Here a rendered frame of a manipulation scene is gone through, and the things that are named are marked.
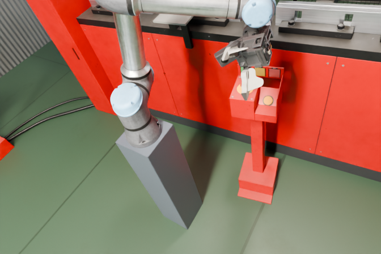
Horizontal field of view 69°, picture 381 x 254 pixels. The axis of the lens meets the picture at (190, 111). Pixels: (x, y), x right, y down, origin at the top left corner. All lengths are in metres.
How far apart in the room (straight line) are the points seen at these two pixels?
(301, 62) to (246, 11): 0.69
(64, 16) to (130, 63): 1.03
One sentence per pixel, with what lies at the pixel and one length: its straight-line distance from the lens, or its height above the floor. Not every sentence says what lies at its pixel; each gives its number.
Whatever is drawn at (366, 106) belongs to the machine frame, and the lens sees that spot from 1.50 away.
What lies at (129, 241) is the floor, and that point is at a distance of 1.85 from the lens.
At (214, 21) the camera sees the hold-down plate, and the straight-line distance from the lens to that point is 1.48.
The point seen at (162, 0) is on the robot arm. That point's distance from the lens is 0.75.
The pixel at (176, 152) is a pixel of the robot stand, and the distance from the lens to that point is 1.26.
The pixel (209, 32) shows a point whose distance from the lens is 1.45.
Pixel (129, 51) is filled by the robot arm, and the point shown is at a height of 1.11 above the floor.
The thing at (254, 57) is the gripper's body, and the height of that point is 1.16.
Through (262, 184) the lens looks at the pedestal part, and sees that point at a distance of 1.70.
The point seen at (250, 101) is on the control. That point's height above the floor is 0.78.
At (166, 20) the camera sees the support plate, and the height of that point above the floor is 1.00.
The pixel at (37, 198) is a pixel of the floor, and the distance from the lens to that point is 2.35.
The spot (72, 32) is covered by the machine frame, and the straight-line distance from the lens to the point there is 2.05.
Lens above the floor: 1.63
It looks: 46 degrees down
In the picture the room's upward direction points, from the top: 16 degrees counter-clockwise
